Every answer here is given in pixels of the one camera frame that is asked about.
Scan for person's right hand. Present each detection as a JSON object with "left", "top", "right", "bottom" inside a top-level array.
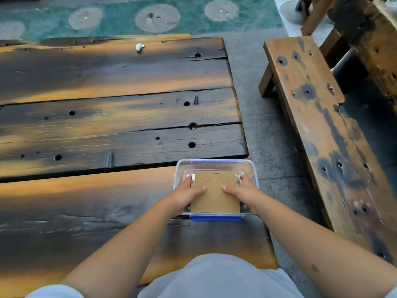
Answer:
[{"left": 221, "top": 175, "right": 265, "bottom": 215}]

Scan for person's left hand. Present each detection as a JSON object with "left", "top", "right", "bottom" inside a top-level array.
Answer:
[{"left": 169, "top": 176, "right": 207, "bottom": 217}]

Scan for brown cardboard cutout sheet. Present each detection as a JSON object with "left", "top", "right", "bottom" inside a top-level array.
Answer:
[{"left": 190, "top": 171, "right": 242, "bottom": 214}]

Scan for person's left forearm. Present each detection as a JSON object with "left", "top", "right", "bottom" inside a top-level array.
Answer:
[{"left": 61, "top": 197, "right": 187, "bottom": 298}]

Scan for person's right forearm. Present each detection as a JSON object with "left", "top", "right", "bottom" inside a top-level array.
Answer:
[{"left": 248, "top": 197, "right": 397, "bottom": 298}]

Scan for clear plastic box blue clips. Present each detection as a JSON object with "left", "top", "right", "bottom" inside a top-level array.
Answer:
[{"left": 173, "top": 158, "right": 260, "bottom": 222}]

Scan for person's light grey shirt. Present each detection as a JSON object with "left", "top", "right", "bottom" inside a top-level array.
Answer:
[{"left": 26, "top": 253, "right": 397, "bottom": 298}]

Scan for long weathered wooden bench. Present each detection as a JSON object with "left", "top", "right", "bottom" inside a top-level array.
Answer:
[{"left": 258, "top": 35, "right": 397, "bottom": 266}]

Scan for green rug with round patches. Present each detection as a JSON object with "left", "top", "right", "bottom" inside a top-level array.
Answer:
[{"left": 0, "top": 0, "right": 285, "bottom": 42}]

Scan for dark weathered wooden table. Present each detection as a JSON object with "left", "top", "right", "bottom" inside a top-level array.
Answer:
[{"left": 295, "top": 0, "right": 397, "bottom": 104}]

